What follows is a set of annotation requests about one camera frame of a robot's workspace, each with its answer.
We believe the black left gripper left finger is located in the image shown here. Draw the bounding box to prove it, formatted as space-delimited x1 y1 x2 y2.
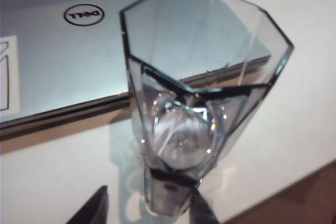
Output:
62 185 109 224

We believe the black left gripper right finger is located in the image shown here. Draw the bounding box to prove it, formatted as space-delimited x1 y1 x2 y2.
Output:
188 189 220 224

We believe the clear faceted water cup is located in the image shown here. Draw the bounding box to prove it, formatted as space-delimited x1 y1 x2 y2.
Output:
119 0 295 216

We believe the silver Dell laptop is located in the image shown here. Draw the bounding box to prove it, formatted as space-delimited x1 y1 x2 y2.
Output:
0 0 272 137

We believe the white sticker with red print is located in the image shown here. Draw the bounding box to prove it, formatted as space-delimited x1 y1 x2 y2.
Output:
0 35 21 117

